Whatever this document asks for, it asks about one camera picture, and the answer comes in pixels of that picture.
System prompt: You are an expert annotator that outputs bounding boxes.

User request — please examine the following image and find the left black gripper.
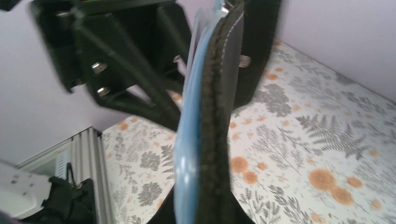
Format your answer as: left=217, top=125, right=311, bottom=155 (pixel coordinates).
left=30, top=0, right=191, bottom=131

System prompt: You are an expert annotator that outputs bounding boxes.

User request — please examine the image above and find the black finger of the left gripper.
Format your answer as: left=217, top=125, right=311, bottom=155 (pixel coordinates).
left=233, top=0, right=282, bottom=109

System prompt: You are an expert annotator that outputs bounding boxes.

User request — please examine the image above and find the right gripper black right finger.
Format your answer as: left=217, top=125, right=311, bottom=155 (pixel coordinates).
left=229, top=190, right=255, bottom=224

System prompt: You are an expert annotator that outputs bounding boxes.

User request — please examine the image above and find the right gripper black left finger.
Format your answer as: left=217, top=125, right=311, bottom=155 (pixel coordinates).
left=147, top=187, right=176, bottom=224

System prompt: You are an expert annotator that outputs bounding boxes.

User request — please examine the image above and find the black card holder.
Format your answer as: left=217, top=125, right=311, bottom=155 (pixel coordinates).
left=173, top=0, right=244, bottom=224

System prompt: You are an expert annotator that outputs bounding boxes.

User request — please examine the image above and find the floral table mat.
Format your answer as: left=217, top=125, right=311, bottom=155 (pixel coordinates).
left=102, top=42, right=396, bottom=224

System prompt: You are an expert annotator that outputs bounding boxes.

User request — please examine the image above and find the aluminium rail frame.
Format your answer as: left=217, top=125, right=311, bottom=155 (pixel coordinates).
left=17, top=127, right=116, bottom=224

